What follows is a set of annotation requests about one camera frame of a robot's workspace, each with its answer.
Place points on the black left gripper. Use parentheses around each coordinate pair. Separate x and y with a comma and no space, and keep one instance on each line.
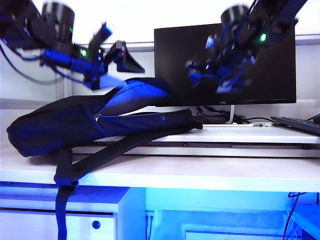
(105,60)

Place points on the dark blue fabric backpack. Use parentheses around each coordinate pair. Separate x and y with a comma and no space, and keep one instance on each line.
(62,125)

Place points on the white drawer cabinet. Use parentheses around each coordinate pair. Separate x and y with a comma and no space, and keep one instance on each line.
(32,225)

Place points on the round drawer lock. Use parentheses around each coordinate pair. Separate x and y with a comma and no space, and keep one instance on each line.
(96,224)

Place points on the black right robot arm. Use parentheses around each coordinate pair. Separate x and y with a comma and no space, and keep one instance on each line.
(270,17)

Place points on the white monitor stand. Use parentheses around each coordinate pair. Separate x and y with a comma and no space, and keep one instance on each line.
(231,115)

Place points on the white desk riser platform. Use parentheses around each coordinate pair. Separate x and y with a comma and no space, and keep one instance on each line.
(237,136)

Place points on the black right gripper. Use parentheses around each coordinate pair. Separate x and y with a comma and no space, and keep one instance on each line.
(232,72)

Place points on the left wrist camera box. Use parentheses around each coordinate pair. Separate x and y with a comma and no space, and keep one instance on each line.
(120,48)

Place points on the blue and black mouse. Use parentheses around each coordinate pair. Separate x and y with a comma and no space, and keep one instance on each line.
(315,118)

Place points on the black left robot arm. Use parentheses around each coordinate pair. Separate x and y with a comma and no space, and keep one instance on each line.
(50,22)

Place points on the white side shelf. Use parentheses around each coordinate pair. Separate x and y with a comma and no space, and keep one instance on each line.
(308,220)

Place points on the small white flat device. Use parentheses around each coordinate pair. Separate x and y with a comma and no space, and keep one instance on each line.
(262,124)

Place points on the black flat computer monitor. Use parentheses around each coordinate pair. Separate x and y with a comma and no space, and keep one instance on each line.
(180,75)

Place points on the black computer keyboard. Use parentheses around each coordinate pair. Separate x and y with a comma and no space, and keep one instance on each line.
(297,124)

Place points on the white box under desk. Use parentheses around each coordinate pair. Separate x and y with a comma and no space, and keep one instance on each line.
(235,235)

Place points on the white power strip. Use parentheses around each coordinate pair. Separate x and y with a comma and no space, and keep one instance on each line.
(149,214)

